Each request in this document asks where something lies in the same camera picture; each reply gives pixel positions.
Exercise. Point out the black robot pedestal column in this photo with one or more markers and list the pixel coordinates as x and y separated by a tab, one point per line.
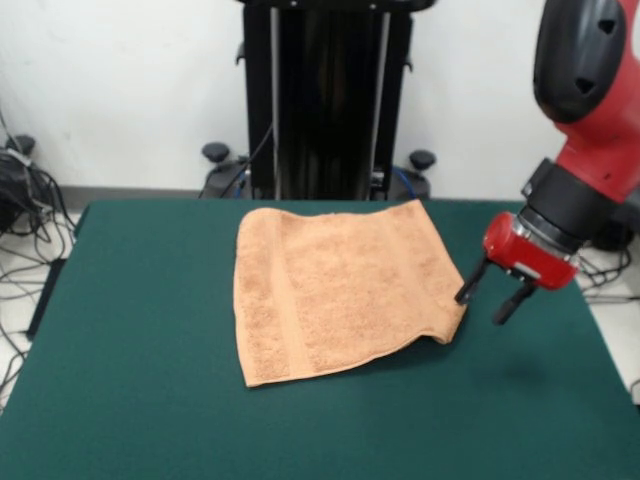
325	100

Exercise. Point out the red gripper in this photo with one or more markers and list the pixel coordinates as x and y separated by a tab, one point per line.
525	257

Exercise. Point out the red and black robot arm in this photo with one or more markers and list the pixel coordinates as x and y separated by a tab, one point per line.
590	100

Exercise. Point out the tan terry towel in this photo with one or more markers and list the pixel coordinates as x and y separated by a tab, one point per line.
340	290

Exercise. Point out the dark green tablecloth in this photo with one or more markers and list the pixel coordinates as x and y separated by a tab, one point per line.
150	400

